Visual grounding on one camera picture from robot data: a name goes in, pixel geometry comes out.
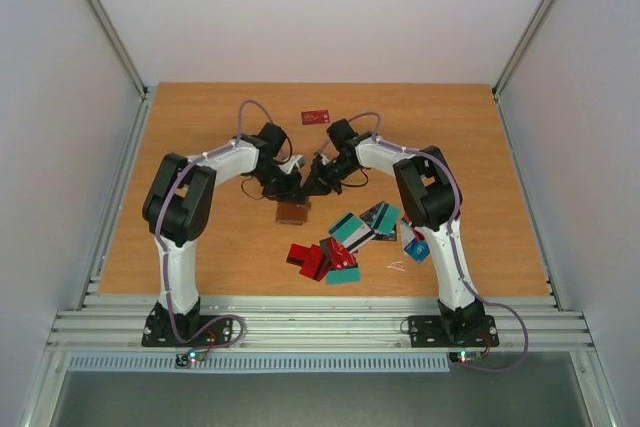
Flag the right circuit board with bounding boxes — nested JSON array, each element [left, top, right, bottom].
[[449, 350, 485, 364]]

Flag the dark red striped card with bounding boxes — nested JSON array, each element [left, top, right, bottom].
[[286, 243, 311, 267]]

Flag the circuit board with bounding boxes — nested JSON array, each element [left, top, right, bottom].
[[449, 350, 485, 364], [175, 351, 208, 368]]

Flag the grey slotted cable duct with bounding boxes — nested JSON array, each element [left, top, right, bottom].
[[67, 352, 450, 374]]

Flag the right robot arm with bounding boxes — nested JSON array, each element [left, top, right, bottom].
[[303, 119, 485, 344]]

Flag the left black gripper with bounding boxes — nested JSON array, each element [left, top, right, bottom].
[[251, 162, 305, 204]]

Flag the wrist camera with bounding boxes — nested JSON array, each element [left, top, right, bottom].
[[314, 150, 330, 164], [280, 154, 306, 174]]

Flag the white card with stripe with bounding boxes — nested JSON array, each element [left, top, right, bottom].
[[400, 216, 425, 245]]

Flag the aluminium frame rails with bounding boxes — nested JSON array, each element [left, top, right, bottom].
[[47, 294, 594, 352]]

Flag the left frame post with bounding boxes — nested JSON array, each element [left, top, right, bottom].
[[85, 0, 148, 99]]

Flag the blue card right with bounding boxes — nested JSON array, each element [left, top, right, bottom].
[[403, 239, 430, 263]]

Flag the right frame post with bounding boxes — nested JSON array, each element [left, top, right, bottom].
[[492, 0, 557, 102]]

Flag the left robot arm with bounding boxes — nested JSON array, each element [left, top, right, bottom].
[[142, 122, 306, 346]]

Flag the frame post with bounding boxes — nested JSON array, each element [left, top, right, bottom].
[[492, 0, 557, 102], [85, 0, 148, 99]]

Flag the black card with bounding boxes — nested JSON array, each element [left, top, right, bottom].
[[359, 202, 382, 225]]

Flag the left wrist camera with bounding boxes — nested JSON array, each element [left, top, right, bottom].
[[280, 154, 306, 174]]

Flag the white card centre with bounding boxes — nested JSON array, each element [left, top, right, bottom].
[[344, 225, 376, 253]]

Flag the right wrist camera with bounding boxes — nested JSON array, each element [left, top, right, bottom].
[[314, 150, 330, 164]]

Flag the teal card bottom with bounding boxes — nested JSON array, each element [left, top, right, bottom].
[[328, 212, 363, 243]]

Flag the red card left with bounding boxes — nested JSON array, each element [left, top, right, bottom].
[[299, 245, 333, 281]]

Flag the left circuit board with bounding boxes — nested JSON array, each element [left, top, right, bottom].
[[175, 351, 208, 368]]

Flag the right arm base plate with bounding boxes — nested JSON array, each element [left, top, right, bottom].
[[407, 315, 500, 349]]

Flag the lone red card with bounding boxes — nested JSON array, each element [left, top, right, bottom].
[[301, 110, 330, 126]]

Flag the brown leather card holder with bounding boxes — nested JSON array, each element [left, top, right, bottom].
[[275, 202, 311, 225]]

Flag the teal card with stripe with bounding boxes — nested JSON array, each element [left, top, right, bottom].
[[371, 202, 401, 236]]

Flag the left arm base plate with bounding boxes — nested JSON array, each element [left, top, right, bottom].
[[141, 312, 233, 348]]

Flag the small red card top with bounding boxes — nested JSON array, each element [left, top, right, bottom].
[[320, 237, 358, 271]]

